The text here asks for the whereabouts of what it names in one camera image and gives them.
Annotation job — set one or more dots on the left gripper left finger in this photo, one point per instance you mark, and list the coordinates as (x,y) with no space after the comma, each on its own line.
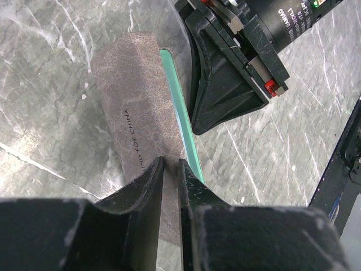
(119,232)

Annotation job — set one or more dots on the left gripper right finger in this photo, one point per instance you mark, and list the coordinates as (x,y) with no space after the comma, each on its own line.
(218,236)

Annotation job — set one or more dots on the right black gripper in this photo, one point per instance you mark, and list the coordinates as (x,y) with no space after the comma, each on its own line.
(234,66)

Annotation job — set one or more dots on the grey felt glasses case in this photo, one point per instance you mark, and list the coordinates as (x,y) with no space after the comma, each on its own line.
(146,113)

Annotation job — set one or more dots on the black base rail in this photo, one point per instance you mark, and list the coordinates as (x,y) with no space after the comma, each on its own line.
(339,185)

